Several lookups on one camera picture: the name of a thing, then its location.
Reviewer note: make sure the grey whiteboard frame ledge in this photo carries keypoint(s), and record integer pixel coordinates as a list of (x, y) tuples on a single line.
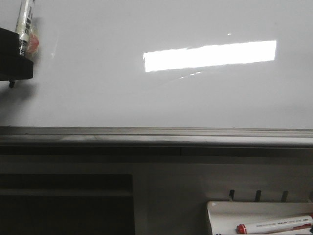
[(142, 136)]

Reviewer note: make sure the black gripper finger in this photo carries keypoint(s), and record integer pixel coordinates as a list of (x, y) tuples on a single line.
[(13, 66)]

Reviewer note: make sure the black tray hook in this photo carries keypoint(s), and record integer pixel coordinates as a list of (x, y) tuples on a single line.
[(231, 195), (258, 196), (284, 196)]

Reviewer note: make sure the black whiteboard marker with magnet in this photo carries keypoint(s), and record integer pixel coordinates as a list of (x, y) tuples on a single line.
[(28, 38)]

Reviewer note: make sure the white whiteboard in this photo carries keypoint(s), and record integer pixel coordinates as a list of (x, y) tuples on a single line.
[(168, 63)]

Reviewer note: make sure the red capped whiteboard marker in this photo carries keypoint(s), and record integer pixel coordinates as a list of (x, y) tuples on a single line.
[(276, 225)]

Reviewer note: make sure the white marker tray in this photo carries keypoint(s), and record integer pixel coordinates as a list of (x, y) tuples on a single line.
[(224, 216)]

